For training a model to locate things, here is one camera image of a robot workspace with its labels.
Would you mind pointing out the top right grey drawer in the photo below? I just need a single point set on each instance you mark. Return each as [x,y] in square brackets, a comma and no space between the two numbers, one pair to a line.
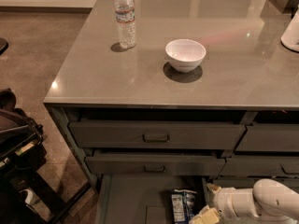
[270,138]

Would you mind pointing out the blue chip bag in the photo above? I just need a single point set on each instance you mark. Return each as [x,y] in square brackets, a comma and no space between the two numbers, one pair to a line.
[183,203]

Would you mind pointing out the grey counter cabinet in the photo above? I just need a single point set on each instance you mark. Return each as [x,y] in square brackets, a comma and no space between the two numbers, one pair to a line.
[98,81]

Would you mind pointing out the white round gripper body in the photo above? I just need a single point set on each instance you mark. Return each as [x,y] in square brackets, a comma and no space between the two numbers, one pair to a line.
[224,201]

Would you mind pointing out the top left grey drawer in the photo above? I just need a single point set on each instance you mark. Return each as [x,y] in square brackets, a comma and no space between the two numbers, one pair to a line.
[156,134]

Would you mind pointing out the middle left grey drawer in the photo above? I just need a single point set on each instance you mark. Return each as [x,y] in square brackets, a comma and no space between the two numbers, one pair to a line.
[176,162]

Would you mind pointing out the grey drawer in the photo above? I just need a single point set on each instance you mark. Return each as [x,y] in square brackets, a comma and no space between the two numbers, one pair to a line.
[270,138]
[261,166]
[247,183]
[156,134]
[176,162]

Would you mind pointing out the bottom left open drawer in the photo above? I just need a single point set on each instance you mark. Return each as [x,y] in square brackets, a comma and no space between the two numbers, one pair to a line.
[144,199]

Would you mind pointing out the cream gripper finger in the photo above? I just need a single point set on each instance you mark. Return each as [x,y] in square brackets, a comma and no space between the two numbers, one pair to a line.
[214,189]
[208,215]

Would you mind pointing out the middle right grey drawer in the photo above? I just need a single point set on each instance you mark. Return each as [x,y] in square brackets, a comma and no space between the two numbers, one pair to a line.
[261,166]

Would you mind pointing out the clear plastic water bottle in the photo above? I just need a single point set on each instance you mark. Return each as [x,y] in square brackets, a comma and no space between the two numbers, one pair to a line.
[125,18]

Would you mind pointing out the white bowl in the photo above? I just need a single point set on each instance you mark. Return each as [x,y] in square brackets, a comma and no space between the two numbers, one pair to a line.
[184,55]

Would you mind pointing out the black round stool edge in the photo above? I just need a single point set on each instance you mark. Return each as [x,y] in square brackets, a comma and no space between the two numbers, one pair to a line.
[3,45]

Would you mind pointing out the bottom right grey drawer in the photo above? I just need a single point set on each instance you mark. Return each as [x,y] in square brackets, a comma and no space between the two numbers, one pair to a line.
[247,183]

